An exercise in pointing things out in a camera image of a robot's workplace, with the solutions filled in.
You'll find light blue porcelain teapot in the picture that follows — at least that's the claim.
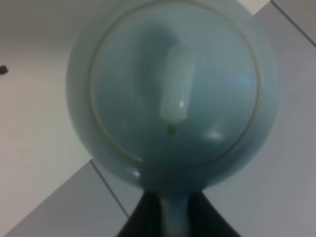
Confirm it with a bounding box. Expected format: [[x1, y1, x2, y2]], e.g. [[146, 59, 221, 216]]
[[66, 0, 278, 237]]

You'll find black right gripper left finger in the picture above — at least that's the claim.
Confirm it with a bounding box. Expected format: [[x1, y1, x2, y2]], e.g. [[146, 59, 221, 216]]
[[117, 192, 162, 237]]

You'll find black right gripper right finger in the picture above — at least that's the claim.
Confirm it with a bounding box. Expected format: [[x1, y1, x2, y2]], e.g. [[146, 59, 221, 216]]
[[188, 192, 240, 237]]

